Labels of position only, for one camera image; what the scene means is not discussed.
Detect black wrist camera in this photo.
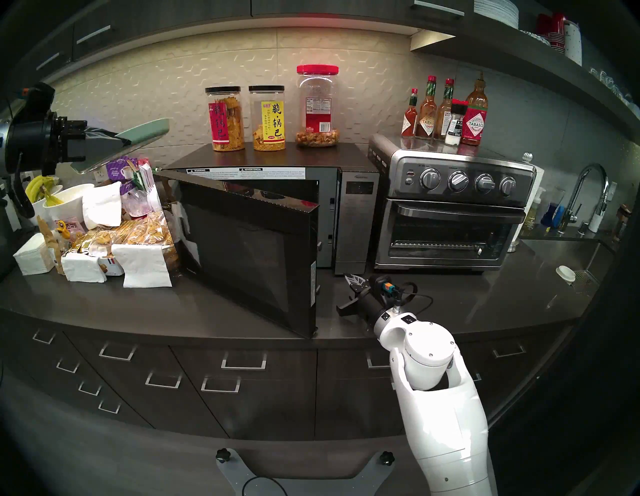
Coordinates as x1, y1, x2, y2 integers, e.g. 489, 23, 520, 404
17, 82, 57, 117
369, 274, 402, 303

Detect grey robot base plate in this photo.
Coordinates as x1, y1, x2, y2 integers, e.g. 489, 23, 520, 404
216, 450, 397, 496

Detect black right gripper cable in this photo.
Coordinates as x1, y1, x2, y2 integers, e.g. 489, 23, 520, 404
395, 282, 435, 313

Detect purple snack bag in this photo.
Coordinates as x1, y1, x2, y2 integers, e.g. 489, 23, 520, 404
106, 156, 141, 196

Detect light green plate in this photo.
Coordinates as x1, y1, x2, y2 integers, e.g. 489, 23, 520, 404
70, 118, 171, 175

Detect dark lower drawer cabinet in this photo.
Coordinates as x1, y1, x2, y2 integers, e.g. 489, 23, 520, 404
0, 305, 581, 451

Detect large white bowl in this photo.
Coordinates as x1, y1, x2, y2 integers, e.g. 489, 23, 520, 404
42, 183, 96, 224

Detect wrapped pastries pile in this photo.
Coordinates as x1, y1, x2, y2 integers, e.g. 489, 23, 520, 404
72, 210, 180, 266

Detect dark upper cabinet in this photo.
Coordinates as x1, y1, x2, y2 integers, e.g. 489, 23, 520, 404
0, 0, 468, 108

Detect clear pink plastic bag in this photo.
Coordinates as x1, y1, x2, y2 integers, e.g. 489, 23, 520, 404
122, 189, 157, 219

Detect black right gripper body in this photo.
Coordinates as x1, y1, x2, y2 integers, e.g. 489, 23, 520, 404
350, 284, 394, 325

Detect white cup stack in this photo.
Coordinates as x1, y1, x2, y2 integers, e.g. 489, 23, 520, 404
564, 22, 584, 67

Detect snack jar pink label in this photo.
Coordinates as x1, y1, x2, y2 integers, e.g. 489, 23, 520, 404
205, 86, 246, 152

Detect yellow banana bunch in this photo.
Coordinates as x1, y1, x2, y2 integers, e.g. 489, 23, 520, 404
24, 175, 63, 205

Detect brown snack packet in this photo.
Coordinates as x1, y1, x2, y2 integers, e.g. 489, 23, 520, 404
37, 215, 68, 275

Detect bananas in white bowl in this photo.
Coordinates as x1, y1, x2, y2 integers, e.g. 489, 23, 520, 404
22, 185, 65, 226

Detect stainless steel toaster oven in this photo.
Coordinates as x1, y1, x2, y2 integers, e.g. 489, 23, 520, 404
368, 133, 537, 272

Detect clear dish soap bottle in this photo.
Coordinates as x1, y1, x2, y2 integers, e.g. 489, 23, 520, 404
522, 187, 546, 232

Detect white plate stack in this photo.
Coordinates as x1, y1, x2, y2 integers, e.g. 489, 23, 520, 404
473, 0, 520, 30

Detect clear jar red lid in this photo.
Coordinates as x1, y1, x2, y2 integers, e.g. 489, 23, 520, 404
295, 64, 341, 148

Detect brown sauce bottle Tabasco label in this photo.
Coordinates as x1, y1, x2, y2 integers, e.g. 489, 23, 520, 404
416, 75, 439, 140

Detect brown bottle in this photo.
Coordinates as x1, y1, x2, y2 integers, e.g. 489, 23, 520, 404
612, 204, 632, 243

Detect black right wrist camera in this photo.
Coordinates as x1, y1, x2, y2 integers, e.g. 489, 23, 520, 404
369, 274, 402, 303

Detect stainless steel sink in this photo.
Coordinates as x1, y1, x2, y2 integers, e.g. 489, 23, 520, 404
519, 239, 617, 300

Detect small red hot sauce bottle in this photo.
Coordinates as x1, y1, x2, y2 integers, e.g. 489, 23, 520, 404
401, 88, 420, 139

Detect black base cable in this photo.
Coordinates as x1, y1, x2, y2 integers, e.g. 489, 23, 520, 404
242, 475, 289, 496

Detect chrome kitchen faucet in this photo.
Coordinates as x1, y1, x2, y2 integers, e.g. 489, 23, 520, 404
557, 163, 611, 236

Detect red cup stack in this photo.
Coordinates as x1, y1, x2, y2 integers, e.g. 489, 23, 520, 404
536, 13, 568, 55

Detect black microwave oven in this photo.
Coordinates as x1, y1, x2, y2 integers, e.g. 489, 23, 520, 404
152, 142, 382, 340

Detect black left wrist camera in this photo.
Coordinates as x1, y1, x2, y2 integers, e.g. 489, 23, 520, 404
17, 82, 57, 117

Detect white paper bag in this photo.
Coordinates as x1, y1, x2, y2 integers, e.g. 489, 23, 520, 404
82, 181, 123, 230

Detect dark wall shelf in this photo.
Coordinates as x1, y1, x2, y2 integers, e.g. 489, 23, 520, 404
409, 27, 640, 146

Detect white napkin stack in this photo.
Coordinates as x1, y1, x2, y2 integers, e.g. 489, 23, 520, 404
13, 232, 56, 276

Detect white paper towel roll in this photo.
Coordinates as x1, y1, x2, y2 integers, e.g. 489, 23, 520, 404
507, 165, 546, 253

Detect large white draped napkin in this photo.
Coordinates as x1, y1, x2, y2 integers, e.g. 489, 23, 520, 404
111, 244, 173, 289

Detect black countertop appliance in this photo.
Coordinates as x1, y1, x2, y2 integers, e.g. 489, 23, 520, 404
0, 197, 20, 282

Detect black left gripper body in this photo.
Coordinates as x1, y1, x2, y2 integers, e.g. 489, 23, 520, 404
6, 112, 87, 167

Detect snack jar yellow label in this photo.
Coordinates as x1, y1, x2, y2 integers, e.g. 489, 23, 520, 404
248, 85, 287, 152

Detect small white draped napkin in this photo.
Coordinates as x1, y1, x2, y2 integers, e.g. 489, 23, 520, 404
61, 251, 108, 284

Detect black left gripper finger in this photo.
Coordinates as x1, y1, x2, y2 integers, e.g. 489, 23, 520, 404
84, 131, 133, 150
84, 126, 130, 142

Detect large orange Tabasco bottle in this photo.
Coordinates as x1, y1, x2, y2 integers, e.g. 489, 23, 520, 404
460, 73, 489, 147

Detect green red tea packets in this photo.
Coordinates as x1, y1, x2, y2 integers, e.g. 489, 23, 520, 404
127, 158, 158, 193

